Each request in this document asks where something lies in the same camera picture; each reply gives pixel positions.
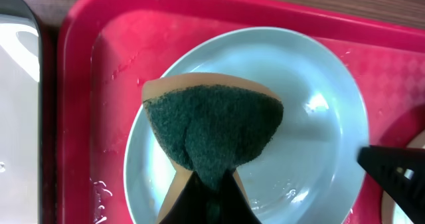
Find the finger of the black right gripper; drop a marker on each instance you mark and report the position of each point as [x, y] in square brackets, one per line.
[400, 172]

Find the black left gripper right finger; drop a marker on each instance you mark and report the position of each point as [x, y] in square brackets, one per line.
[234, 208]

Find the red plastic tray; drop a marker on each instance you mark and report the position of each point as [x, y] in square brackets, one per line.
[107, 49]

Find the light blue plate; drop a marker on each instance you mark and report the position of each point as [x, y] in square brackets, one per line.
[308, 173]

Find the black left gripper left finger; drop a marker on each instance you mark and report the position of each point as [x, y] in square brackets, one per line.
[189, 207]

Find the black metal water tray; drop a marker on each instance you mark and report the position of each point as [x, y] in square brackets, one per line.
[20, 93]

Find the green yellow sponge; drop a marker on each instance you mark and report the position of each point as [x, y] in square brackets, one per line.
[209, 123]

